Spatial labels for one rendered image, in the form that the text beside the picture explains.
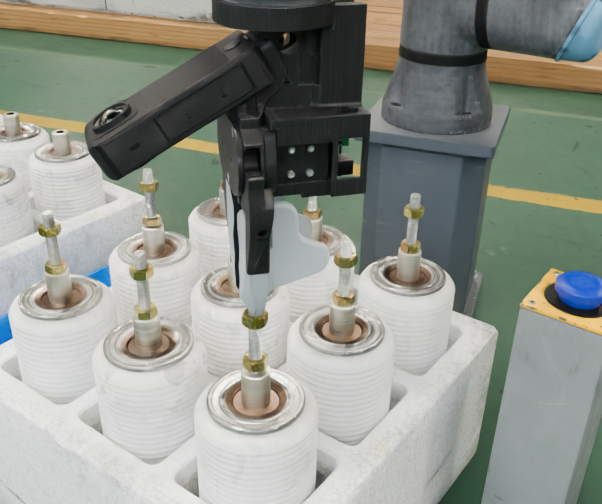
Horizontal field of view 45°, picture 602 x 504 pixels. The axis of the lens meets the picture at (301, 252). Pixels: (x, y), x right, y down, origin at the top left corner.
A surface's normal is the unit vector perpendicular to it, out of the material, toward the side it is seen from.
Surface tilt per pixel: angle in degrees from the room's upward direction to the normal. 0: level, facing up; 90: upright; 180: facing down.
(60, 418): 0
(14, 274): 90
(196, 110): 90
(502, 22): 104
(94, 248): 90
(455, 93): 72
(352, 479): 0
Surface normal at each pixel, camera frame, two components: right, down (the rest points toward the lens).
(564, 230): 0.02, -0.88
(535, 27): -0.54, 0.66
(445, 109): -0.01, 0.20
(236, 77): 0.32, 0.47
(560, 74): -0.34, 0.45
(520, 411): -0.59, 0.38
